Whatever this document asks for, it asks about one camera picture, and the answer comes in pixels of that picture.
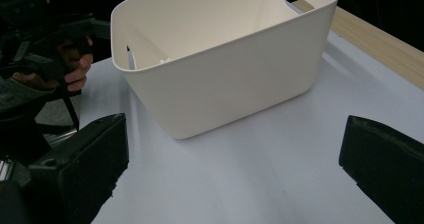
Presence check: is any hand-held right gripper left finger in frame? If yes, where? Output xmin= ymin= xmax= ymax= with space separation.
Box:
xmin=28 ymin=113 xmax=130 ymax=224

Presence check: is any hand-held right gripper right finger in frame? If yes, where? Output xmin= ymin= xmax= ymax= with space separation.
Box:
xmin=338 ymin=114 xmax=424 ymax=224

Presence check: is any white plastic storage bin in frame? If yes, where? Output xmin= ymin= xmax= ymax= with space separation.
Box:
xmin=110 ymin=0 xmax=343 ymax=140

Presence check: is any white table mat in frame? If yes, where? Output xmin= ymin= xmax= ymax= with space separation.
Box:
xmin=78 ymin=3 xmax=424 ymax=224

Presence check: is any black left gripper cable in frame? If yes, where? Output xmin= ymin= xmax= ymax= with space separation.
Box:
xmin=61 ymin=90 xmax=81 ymax=132

